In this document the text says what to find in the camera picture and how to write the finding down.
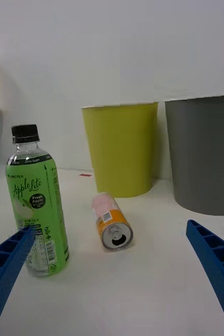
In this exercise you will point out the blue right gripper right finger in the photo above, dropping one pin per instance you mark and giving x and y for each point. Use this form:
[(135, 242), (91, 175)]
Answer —
[(219, 265)]

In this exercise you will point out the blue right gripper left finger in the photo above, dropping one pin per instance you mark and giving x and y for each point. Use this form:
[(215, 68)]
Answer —
[(4, 265)]

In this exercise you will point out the green label plastic bottle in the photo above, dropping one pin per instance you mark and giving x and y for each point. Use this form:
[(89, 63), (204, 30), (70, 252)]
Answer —
[(35, 183)]

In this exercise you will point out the grey plastic waste bin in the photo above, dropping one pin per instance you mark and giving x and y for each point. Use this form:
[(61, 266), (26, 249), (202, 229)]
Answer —
[(206, 157)]

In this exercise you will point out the pink and orange drink can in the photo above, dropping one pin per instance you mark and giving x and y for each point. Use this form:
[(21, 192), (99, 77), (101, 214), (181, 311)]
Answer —
[(109, 212)]

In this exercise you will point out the yellow-green plastic waste bin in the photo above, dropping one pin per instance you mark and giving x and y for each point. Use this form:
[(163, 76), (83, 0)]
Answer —
[(122, 152)]

